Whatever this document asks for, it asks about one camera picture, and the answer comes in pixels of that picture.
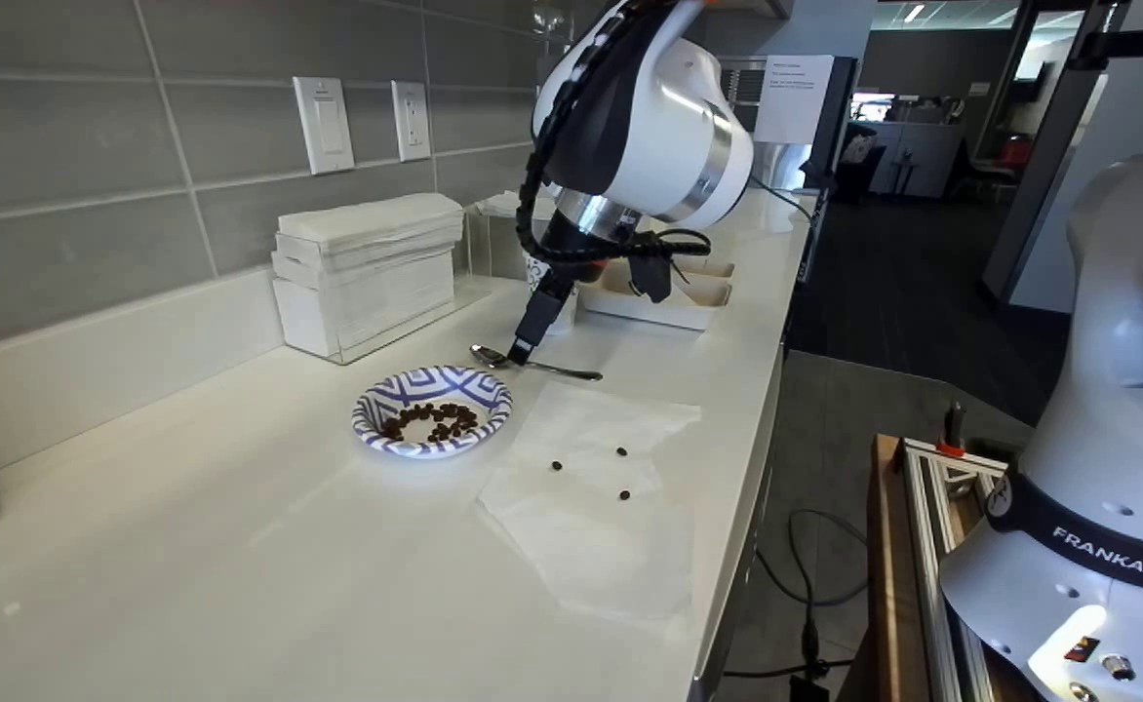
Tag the large white wall sign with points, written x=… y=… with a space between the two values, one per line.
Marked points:
x=320 y=121

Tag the white tissue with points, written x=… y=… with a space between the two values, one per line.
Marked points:
x=596 y=547

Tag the blue patterned paper bowl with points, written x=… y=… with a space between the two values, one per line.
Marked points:
x=466 y=393

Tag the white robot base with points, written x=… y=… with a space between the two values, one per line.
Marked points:
x=1117 y=414

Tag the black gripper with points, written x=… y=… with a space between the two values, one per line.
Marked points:
x=579 y=259

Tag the white standing paper sign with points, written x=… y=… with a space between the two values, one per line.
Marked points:
x=794 y=99

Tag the aluminium and wood frame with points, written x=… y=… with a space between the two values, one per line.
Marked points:
x=908 y=561

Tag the clear acrylic container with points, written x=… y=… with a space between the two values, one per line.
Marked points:
x=498 y=241

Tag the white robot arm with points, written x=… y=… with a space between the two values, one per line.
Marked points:
x=674 y=132

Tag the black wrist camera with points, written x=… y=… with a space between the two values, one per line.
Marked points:
x=653 y=271

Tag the small white wall sign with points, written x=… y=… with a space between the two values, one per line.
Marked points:
x=411 y=120

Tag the coffee bean pile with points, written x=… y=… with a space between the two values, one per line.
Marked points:
x=436 y=424

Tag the beige compartment tray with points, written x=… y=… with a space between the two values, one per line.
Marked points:
x=687 y=296

